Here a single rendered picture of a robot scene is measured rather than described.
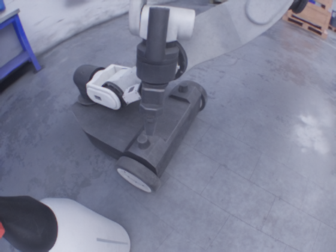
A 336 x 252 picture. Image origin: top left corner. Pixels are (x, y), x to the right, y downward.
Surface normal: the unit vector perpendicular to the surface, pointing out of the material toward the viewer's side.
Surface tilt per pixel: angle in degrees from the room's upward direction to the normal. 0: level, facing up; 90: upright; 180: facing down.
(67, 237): 56
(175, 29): 83
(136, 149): 0
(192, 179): 0
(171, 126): 0
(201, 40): 90
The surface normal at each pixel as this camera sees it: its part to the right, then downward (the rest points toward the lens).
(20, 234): 0.75, 0.11
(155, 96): -0.05, 0.68
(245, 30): -0.47, 0.69
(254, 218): -0.05, -0.64
